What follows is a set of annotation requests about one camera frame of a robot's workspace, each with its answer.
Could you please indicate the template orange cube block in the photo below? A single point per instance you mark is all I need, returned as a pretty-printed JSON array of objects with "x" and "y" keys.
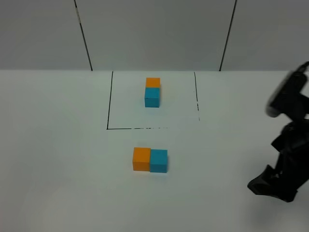
[{"x": 152, "y": 82}]

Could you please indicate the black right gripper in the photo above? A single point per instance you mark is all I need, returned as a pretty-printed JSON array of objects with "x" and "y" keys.
[{"x": 293, "y": 164}]

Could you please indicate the template blue cube block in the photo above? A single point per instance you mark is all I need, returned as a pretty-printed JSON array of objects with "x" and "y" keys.
[{"x": 152, "y": 97}]

